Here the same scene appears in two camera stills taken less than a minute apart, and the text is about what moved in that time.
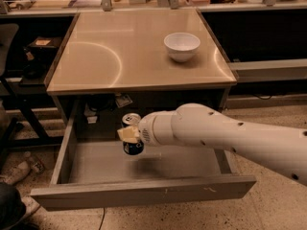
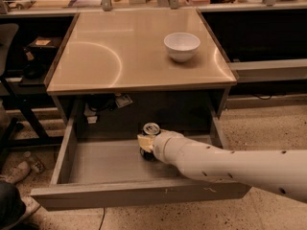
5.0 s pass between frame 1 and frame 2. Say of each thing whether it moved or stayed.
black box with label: stayed
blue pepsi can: moved
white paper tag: stayed
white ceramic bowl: stayed
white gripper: moved
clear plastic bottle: stayed
